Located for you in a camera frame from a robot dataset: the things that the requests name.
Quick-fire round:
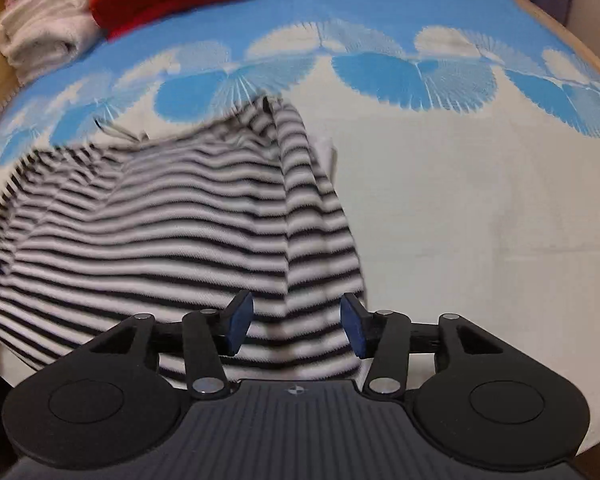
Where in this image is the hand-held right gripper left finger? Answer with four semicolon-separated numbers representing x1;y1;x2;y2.
82;290;255;401

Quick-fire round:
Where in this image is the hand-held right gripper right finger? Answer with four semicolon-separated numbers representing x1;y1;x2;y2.
340;292;517;401

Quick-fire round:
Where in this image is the striped hooded top white vest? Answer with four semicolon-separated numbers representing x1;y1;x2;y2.
0;95;369;391

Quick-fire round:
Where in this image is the blue cream patterned bed sheet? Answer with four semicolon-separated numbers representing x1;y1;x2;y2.
0;0;600;456

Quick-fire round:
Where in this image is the folded cream blanket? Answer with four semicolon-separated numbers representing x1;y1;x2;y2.
0;0;103;86

